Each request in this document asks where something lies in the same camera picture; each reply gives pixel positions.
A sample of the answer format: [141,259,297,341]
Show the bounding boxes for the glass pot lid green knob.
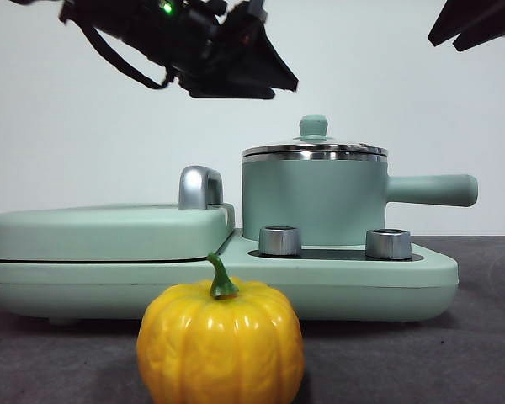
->
[242,115,389,159]

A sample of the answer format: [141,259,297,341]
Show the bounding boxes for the mint green griddle cover silver handle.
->
[0,166,237,263]

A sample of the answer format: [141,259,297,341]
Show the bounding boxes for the mint green cooker base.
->
[0,226,460,327]

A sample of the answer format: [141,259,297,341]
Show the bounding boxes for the mint green pot with handle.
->
[241,147,480,248]

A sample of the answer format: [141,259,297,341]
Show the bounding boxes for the silver control knob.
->
[365,229,413,260]
[258,226,303,257]

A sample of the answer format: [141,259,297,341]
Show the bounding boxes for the yellow toy pumpkin green stem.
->
[136,252,306,404]

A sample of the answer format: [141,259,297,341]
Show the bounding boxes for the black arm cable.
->
[82,16,172,91]

